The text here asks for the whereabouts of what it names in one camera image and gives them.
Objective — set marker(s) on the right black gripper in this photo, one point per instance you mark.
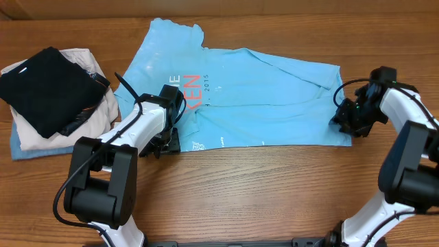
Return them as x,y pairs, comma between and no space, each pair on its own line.
342,119

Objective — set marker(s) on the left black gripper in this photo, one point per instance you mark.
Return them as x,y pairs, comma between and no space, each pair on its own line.
174,147

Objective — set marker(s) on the light blue printed t-shirt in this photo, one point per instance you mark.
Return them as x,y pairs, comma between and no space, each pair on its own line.
234,97

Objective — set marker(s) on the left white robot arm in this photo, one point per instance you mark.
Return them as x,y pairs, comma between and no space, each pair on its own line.
102,185

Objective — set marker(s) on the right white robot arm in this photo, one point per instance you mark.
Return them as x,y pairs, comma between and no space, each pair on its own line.
405,187

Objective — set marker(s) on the folded beige garment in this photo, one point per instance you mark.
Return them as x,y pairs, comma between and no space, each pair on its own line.
98,123

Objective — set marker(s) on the folded black garment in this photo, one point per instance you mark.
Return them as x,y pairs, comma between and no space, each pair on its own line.
52,93

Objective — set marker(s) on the folded blue denim garment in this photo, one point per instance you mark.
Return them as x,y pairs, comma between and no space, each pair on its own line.
18,154

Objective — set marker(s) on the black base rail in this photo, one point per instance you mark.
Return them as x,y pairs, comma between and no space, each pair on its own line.
295,242

